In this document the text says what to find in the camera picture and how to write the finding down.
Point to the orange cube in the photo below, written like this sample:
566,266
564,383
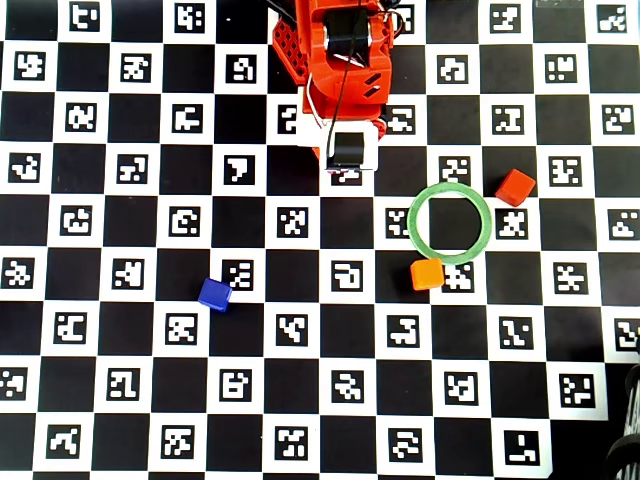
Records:
426,274

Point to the red cube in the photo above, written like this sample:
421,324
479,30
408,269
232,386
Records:
515,186

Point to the blue cube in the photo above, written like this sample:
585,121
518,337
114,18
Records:
214,293

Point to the red perforated robot base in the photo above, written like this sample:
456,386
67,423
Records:
290,50

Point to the black clamp bar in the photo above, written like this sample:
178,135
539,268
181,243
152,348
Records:
285,12

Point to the black white marker checkerboard mat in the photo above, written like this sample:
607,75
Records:
150,350

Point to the black flexible tripod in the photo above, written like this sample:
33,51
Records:
631,400

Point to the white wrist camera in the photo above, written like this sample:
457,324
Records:
350,150

